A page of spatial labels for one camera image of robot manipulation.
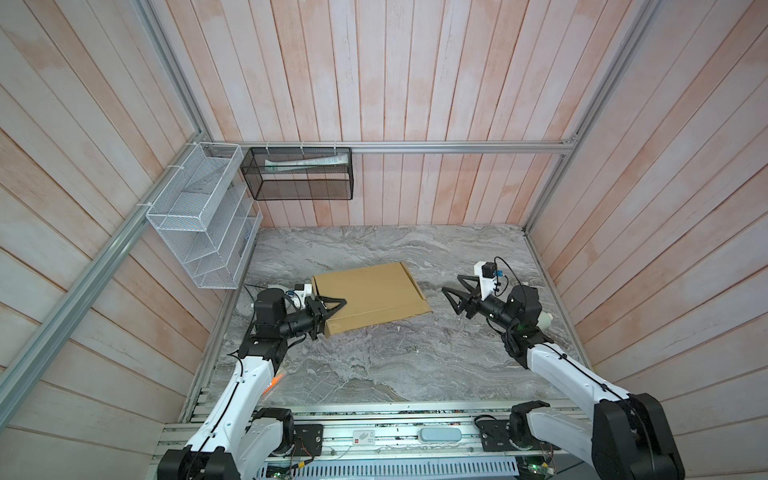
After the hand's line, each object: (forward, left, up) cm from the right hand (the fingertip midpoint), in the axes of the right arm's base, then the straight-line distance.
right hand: (452, 283), depth 80 cm
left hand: (-10, +28, +1) cm, 30 cm away
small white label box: (-35, +23, -18) cm, 45 cm away
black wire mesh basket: (+42, +49, +6) cm, 65 cm away
